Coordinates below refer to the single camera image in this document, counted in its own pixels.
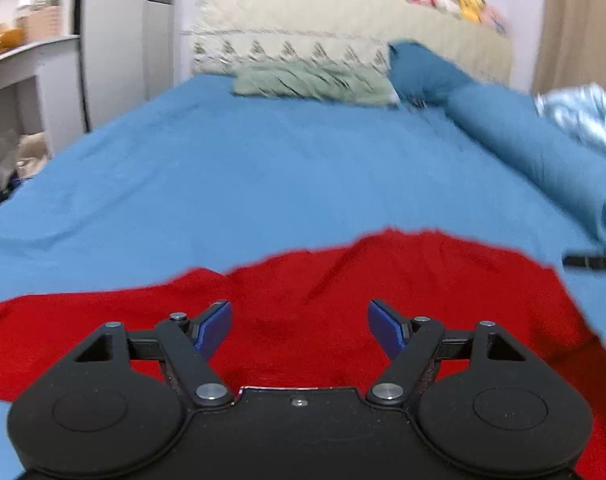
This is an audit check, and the dark blue pillow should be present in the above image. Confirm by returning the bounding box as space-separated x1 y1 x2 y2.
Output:
389 41 477 106

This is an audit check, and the woven pink basket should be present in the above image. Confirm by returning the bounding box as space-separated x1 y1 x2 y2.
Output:
16 6 62 44

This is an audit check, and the beige bag on floor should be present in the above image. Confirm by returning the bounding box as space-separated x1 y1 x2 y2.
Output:
0 129 49 184

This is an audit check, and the white desk shelf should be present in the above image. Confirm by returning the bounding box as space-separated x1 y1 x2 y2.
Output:
0 35 87 158

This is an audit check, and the blue bed sheet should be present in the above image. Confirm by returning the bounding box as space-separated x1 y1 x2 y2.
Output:
0 72 606 480

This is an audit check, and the green pillow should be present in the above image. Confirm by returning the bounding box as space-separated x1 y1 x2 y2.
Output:
233 62 401 107

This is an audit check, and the red knit sweater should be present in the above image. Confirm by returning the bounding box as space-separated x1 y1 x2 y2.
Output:
0 230 606 479

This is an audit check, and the beige curtain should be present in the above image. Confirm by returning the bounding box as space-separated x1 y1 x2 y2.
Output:
531 0 606 93

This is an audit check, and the grey white wardrobe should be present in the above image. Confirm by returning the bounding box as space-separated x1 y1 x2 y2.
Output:
74 0 174 131

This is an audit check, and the yellow plush toy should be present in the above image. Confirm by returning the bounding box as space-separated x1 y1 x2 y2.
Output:
457 0 486 23

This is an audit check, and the light blue blanket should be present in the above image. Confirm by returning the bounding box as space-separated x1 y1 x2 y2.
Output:
534 84 606 154

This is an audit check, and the blue rolled duvet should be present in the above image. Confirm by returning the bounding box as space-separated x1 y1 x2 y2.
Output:
445 84 606 247

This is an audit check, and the cream quilted headboard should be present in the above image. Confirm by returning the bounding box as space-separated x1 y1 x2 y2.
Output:
188 0 512 84

